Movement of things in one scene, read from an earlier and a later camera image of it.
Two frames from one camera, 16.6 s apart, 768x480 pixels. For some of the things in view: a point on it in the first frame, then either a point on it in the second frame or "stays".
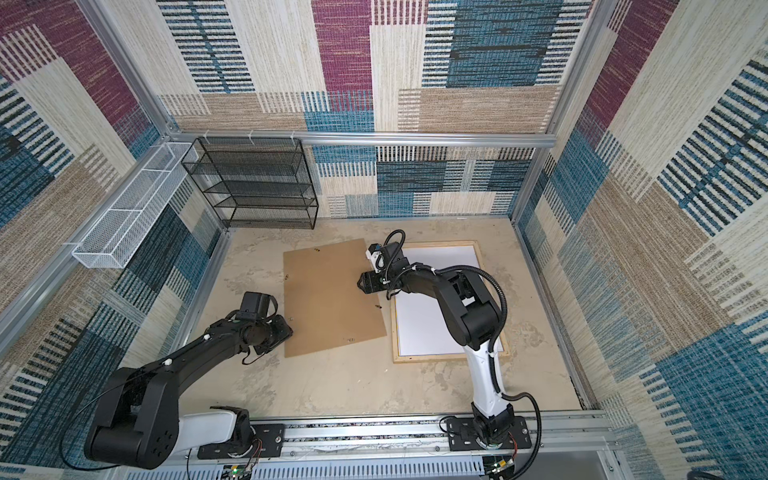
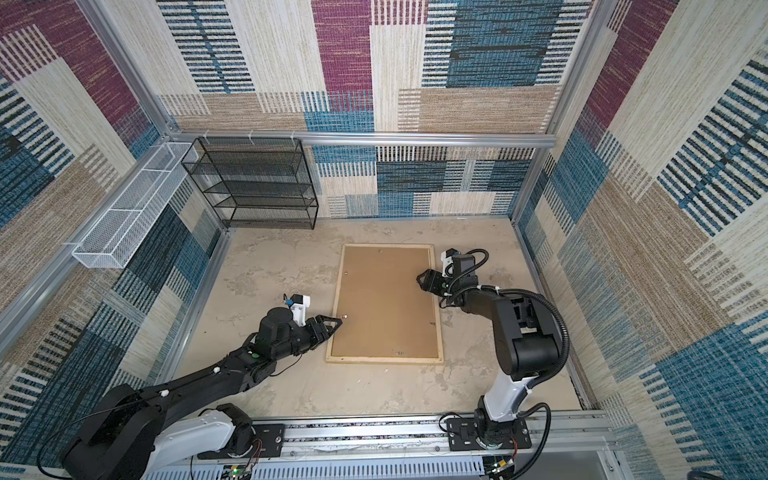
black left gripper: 285,331 to 320,326
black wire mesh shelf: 256,182 stays
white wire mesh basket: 104,243 stays
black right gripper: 371,283 to 431,281
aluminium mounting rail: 401,449 stays
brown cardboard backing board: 323,303 to 383,308
